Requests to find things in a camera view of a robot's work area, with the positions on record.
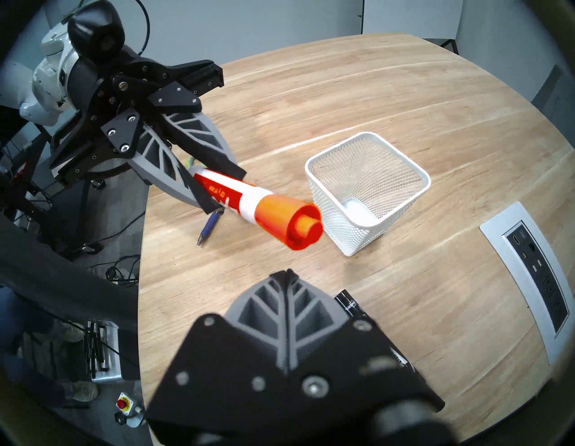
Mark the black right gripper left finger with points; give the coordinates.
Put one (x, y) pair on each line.
(233, 359)

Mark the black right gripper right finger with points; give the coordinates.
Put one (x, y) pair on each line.
(350, 359)

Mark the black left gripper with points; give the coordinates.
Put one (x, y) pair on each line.
(117, 85)

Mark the black permanent marker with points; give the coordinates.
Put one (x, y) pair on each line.
(348, 303)

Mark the orange white dry-erase marker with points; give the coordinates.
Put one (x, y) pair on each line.
(269, 211)

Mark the blue ballpoint pen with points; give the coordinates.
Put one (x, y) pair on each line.
(207, 229)

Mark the white mesh pen holder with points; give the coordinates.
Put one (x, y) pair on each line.
(355, 238)

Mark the red emergency stop button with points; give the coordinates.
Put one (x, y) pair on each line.
(123, 401)

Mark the grey metal control box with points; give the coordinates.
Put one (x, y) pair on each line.
(114, 355)

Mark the grey table power outlet panel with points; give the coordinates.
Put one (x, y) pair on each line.
(494, 229)

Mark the rolling whiteboard on stand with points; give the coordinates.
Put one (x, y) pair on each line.
(413, 18)

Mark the grey mesh-back chair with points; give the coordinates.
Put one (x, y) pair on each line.
(557, 103)

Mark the black wheeled stand frame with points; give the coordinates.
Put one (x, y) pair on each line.
(92, 247)

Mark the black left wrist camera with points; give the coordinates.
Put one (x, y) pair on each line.
(96, 33)

